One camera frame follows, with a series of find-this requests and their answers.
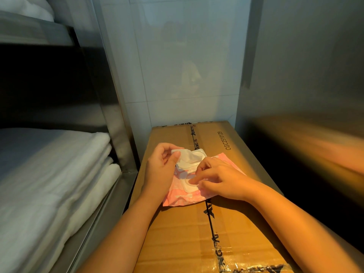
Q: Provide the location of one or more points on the person's right hand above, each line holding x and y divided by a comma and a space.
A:
227, 183

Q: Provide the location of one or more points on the person's left hand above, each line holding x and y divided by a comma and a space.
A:
157, 176

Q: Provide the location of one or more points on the pink wet wipes pack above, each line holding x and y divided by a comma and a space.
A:
176, 197

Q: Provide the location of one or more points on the white wet wipe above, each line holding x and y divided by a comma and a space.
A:
186, 157

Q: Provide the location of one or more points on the person's left forearm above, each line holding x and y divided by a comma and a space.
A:
122, 244

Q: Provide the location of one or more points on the person's right forearm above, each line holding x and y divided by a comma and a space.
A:
307, 233

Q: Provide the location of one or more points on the steel linen shelf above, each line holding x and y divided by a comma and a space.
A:
113, 125

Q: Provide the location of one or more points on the stainless steel cabinet body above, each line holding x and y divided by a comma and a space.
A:
298, 53

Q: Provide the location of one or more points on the brown taped cardboard box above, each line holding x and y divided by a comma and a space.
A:
173, 230

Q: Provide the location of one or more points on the stack of white folded sheets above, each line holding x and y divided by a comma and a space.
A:
42, 173

